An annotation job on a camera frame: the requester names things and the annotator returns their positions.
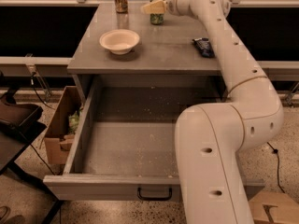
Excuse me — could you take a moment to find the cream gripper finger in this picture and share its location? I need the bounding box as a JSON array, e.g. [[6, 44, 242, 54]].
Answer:
[[141, 0, 167, 14]]

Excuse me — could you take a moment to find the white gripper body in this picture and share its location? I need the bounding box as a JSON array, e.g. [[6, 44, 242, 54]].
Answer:
[[167, 0, 193, 17]]

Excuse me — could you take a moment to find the green soda can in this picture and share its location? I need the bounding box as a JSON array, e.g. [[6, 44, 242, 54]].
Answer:
[[150, 0, 164, 25]]

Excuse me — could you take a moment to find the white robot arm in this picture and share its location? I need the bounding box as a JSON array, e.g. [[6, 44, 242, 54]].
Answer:
[[142, 0, 284, 224]]

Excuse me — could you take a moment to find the grey cabinet with top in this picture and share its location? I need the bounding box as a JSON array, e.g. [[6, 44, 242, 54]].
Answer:
[[67, 0, 225, 100]]

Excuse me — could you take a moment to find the open grey top drawer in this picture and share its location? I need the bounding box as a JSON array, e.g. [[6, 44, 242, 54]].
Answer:
[[42, 75, 265, 203]]

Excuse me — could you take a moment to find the blue snack bag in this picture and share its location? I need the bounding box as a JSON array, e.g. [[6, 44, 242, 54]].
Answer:
[[192, 37, 215, 58]]

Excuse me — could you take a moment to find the white paper bowl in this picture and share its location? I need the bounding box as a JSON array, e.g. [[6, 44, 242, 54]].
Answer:
[[99, 29, 140, 55]]

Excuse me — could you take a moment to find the green bag in box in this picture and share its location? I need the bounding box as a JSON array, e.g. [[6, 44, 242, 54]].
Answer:
[[68, 110, 80, 133]]

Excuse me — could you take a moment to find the open cardboard box left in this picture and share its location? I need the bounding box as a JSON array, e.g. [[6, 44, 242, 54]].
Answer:
[[44, 86, 81, 164]]

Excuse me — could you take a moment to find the black chair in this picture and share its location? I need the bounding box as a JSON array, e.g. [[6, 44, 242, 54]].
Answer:
[[0, 70, 64, 224]]

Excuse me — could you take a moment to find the cardboard box bottom right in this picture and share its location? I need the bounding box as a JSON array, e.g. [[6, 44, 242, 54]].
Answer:
[[249, 191, 299, 224]]

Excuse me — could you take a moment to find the black cable left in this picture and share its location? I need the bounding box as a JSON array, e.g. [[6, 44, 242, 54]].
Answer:
[[30, 71, 57, 111]]

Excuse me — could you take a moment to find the black power adapter with cable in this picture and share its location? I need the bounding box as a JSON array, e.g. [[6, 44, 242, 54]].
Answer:
[[267, 142, 286, 193]]

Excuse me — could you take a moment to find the black drawer handle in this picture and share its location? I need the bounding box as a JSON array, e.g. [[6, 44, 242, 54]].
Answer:
[[137, 187, 173, 202]]

